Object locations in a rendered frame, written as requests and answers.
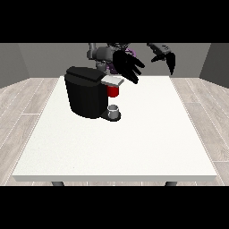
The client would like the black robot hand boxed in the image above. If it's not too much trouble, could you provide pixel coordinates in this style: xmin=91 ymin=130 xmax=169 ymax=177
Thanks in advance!
xmin=150 ymin=50 xmax=177 ymax=76
xmin=112 ymin=49 xmax=147 ymax=85

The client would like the pale grey machine lid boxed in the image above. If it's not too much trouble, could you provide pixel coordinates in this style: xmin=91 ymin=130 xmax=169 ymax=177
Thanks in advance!
xmin=100 ymin=75 xmax=125 ymax=88

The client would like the red pod holder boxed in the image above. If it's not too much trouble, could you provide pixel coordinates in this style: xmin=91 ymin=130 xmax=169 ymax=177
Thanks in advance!
xmin=106 ymin=84 xmax=121 ymax=98

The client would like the black coffee machine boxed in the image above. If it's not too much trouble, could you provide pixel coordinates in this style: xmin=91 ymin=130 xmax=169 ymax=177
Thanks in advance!
xmin=64 ymin=65 xmax=123 ymax=123

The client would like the small grey cup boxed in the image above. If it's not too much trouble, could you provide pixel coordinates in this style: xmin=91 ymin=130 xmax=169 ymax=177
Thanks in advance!
xmin=107 ymin=104 xmax=121 ymax=120

